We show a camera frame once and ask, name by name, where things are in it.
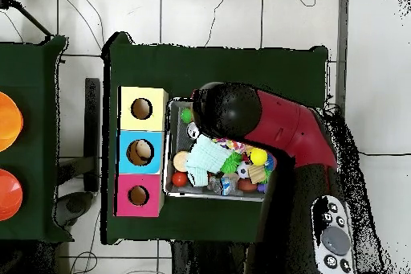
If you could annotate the mint green cloth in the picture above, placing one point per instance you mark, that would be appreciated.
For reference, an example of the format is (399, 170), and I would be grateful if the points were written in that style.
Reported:
(207, 155)

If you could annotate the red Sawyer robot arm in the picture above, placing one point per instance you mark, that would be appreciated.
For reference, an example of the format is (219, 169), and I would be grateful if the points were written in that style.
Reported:
(289, 126)

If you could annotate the shallow clear mesh bin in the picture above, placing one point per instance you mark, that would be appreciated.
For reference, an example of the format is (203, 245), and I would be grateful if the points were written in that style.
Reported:
(170, 152)

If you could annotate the red ball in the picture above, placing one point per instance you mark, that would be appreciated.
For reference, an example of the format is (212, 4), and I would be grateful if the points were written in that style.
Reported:
(180, 179)

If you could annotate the dark green table cloth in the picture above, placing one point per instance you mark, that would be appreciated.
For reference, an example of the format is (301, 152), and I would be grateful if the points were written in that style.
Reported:
(192, 62)
(35, 94)

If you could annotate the colourful polka dot cloth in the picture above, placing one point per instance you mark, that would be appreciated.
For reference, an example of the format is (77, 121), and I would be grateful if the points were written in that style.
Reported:
(231, 144)

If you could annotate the wooden box with three holes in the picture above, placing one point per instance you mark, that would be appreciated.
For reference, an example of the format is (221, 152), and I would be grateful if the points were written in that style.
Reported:
(142, 131)

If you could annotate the crushed clear plastic bottle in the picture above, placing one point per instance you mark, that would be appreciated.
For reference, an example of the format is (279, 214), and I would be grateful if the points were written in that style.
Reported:
(221, 185)

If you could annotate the crushed silver can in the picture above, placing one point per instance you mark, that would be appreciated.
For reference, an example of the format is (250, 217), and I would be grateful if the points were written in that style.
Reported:
(192, 131)

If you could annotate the toy hamburger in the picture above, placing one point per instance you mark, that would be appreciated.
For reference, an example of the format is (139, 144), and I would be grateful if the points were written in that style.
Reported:
(182, 161)

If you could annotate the orange bowl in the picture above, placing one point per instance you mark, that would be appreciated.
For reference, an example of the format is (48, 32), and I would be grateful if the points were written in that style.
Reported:
(8, 195)
(8, 121)

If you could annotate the black stand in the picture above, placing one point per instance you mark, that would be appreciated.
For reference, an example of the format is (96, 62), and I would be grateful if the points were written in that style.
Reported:
(92, 126)

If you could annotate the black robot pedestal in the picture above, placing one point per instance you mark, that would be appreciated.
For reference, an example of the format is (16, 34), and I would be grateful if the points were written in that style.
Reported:
(205, 261)

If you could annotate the large yellow ball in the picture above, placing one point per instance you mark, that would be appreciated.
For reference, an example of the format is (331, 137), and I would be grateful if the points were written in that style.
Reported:
(259, 156)

